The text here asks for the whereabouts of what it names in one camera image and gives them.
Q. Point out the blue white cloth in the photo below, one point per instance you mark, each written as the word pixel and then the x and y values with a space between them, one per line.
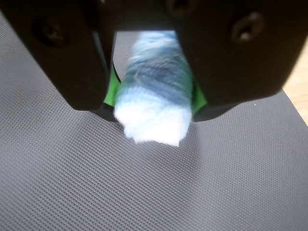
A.
pixel 154 108

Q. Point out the large grey textured mat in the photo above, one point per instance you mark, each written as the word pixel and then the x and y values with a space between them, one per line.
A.
pixel 96 180

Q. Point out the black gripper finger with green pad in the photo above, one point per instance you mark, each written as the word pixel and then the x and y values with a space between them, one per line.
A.
pixel 240 60
pixel 60 48

